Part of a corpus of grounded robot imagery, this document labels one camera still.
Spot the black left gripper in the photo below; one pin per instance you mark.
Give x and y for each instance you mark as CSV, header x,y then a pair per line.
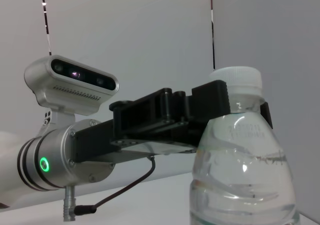
x,y
100,145

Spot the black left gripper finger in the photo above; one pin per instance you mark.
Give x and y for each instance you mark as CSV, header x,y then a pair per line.
x,y
210,100
267,113

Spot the clear green-label water bottle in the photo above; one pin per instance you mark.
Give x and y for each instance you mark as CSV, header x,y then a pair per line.
x,y
240,175

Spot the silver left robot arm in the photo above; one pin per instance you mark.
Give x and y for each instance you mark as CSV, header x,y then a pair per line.
x,y
32,165

